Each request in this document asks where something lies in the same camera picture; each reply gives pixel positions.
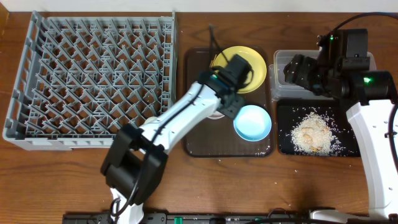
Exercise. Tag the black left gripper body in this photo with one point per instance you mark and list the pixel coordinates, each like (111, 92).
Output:
(234, 106)

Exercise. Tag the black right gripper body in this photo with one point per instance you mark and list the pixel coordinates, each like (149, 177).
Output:
(306, 73)

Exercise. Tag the light blue bowl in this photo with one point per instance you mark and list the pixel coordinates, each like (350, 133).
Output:
(252, 123)

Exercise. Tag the pale green cup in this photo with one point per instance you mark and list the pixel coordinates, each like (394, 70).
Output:
(151, 119)

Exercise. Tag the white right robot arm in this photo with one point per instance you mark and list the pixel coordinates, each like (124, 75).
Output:
(369, 99)

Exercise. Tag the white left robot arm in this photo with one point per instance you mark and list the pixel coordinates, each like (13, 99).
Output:
(136, 160)

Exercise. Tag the clear plastic waste bin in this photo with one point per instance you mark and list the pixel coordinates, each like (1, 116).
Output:
(281, 89)

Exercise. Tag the black waste tray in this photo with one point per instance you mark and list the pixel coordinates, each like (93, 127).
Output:
(289, 109)

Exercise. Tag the pile of rice waste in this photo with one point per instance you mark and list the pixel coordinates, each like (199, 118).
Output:
(316, 133)

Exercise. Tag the grey plastic dishwasher rack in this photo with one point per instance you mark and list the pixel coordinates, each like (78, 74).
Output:
(81, 79)

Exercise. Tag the yellow plate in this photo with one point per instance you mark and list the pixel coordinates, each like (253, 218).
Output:
(255, 60)

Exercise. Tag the wooden chopstick right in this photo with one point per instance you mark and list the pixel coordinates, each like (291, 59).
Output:
(212, 61)

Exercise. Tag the dark brown serving tray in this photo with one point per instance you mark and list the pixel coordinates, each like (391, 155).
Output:
(217, 137)

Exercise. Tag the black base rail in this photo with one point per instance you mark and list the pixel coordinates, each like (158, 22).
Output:
(162, 218)

